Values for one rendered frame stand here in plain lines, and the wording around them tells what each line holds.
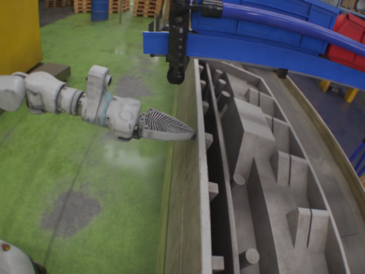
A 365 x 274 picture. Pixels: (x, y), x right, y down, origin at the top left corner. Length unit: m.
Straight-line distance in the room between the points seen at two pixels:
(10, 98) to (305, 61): 0.63
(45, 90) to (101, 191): 1.16
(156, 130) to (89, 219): 1.11
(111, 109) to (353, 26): 0.55
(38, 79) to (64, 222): 1.13
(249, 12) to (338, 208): 0.81
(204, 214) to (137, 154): 1.46
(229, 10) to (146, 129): 0.27
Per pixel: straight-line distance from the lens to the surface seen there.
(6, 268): 1.12
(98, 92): 0.41
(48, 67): 3.00
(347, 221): 0.95
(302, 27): 0.41
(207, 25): 0.40
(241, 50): 0.41
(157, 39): 0.39
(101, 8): 6.74
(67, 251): 1.40
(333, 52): 0.52
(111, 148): 1.79
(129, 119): 0.41
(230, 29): 0.41
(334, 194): 0.98
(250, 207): 0.52
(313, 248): 0.52
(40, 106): 0.51
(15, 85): 0.51
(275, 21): 0.38
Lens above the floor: 1.28
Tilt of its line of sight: 41 degrees down
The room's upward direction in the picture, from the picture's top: 13 degrees clockwise
